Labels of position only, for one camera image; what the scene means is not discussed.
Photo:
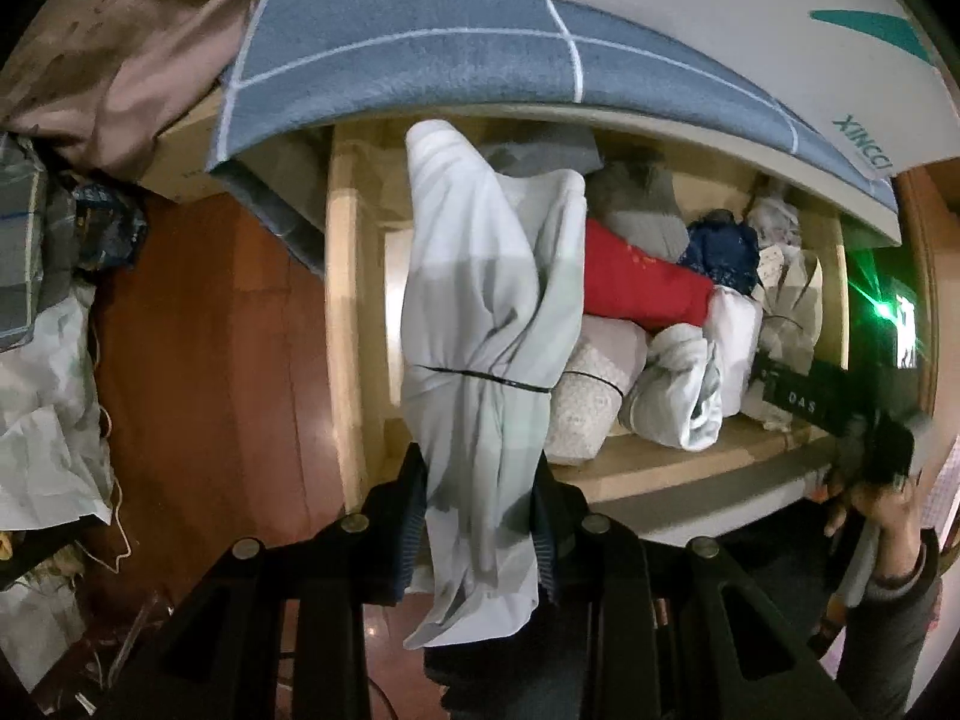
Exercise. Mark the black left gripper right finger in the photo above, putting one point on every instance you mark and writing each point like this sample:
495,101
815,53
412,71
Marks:
629,628

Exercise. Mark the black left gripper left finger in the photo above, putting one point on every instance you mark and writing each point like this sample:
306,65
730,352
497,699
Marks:
262,619

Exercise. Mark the light grey garment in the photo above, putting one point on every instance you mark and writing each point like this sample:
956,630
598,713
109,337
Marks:
492,311

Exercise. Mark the wooden drawer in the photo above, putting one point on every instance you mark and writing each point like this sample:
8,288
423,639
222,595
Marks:
668,495

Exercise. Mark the navy floral underwear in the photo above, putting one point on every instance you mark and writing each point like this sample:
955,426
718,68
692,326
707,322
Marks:
723,249

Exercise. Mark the red rolled underwear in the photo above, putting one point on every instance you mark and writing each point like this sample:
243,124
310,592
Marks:
623,282

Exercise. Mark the person's right hand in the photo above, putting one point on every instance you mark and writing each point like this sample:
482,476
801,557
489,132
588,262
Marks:
895,510

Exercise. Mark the white floral bundled garment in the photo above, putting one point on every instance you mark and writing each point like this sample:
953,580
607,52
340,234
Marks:
789,289

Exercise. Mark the pale blue bundled garment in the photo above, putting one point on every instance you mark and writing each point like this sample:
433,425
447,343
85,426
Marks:
676,402

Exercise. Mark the white patterned bedding pile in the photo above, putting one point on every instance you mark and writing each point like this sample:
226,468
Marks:
55,472

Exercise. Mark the white hexagon pattern roll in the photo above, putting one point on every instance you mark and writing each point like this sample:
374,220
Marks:
606,362

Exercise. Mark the grey ribbed rolled garment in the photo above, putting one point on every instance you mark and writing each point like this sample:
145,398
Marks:
637,202

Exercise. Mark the white XINCCI shoe box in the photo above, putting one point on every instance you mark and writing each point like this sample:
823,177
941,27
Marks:
859,72

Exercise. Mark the blue-grey rolled garment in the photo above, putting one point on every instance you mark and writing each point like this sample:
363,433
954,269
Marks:
535,148

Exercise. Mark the grey plaid cloth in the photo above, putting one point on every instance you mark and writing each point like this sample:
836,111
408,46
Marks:
23,201

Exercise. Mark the brown floral blanket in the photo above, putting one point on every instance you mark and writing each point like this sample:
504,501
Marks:
101,79

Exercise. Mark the blue checked mattress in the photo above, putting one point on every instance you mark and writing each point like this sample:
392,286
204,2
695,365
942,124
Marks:
304,63

